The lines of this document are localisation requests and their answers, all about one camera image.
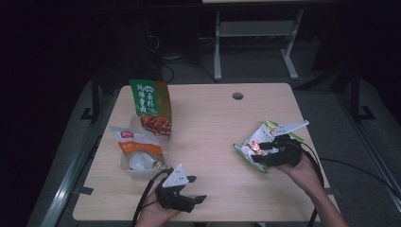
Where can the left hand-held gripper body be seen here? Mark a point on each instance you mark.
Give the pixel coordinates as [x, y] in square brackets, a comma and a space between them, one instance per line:
[173, 198]

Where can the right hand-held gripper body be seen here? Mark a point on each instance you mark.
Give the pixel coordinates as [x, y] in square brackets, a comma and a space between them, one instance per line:
[285, 151]

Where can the white corn snack packet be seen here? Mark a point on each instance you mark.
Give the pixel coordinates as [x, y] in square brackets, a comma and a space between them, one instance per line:
[260, 135]

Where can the white orange brown snack packet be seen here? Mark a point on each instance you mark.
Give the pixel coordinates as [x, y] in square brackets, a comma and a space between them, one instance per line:
[138, 148]

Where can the green snack packet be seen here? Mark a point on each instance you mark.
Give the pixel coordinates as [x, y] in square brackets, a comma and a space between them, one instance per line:
[146, 97]

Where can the person's left hand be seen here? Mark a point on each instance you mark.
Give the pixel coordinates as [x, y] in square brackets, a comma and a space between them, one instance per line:
[154, 216]

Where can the person's right hand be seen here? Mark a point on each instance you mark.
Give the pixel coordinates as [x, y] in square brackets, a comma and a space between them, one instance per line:
[304, 176]

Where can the black metal stand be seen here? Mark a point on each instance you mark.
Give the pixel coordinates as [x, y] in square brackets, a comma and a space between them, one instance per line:
[95, 94]
[355, 94]

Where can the white metal desk frame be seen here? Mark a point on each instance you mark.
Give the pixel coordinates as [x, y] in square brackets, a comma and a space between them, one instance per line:
[217, 47]

